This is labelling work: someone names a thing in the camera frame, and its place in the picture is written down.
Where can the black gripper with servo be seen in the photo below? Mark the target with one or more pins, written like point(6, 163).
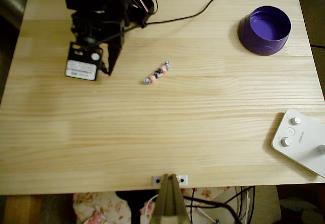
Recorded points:
point(115, 48)

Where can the small orange and white object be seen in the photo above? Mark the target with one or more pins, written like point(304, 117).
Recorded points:
point(157, 72)

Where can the purple bowl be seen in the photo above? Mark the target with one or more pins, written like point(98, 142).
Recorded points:
point(269, 28)

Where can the grey upholstered seat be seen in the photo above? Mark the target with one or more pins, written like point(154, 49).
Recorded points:
point(15, 0)

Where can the floral cloth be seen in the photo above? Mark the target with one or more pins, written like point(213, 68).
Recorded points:
point(96, 208)

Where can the black pole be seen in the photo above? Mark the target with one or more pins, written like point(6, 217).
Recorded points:
point(134, 208)

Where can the olive stand pole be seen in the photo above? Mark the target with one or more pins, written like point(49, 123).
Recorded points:
point(168, 203)

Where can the wooden table leg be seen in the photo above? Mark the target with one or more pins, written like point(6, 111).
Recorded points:
point(23, 211)

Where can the white lamp base with knobs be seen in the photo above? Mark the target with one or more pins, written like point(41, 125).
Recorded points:
point(299, 147)

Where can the white metal bracket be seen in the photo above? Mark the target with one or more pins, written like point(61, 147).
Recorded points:
point(185, 178)

